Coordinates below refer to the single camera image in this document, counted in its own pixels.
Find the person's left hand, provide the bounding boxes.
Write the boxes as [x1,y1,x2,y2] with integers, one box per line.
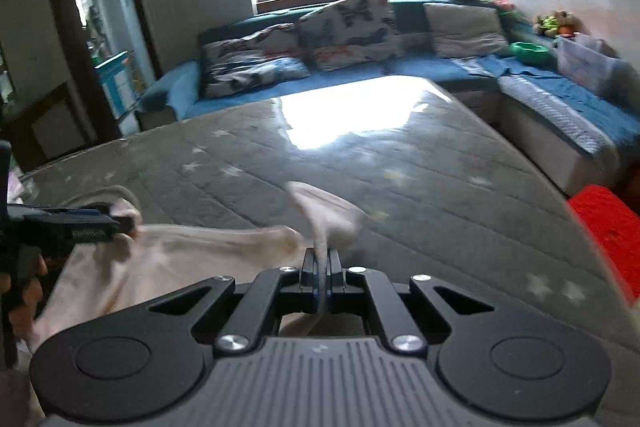
[8,255,48,340]

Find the dark wooden display cabinet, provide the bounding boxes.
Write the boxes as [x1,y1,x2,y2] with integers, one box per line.
[1,35,96,171]

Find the grey quilted star table cover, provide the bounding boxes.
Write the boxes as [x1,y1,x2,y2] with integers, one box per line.
[32,77,639,426]

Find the blue white small cabinet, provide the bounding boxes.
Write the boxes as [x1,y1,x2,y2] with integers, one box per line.
[94,50,144,121]

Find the flat butterfly pillow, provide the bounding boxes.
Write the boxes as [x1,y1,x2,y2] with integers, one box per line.
[201,23,310,100]

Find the upright butterfly cushion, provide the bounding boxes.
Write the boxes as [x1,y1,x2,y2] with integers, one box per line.
[295,0,402,72]

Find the red plastic stool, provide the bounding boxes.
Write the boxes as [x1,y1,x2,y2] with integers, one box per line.
[568,185,639,307]

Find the grey plain cushion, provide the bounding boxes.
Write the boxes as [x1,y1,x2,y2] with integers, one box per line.
[423,3,509,58]

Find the blue sectional sofa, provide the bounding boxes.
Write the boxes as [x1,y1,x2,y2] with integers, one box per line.
[134,0,639,195]

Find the grey knitted sofa throw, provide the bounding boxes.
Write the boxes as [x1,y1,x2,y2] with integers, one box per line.
[498,75,620,169]

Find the green plastic bowl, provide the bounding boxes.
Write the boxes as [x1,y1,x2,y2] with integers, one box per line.
[510,41,552,67]

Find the clear plastic storage box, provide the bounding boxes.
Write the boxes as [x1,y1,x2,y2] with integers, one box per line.
[555,37,639,101]

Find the colourful plush toys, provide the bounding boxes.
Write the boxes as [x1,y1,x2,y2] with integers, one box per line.
[480,0,579,38]

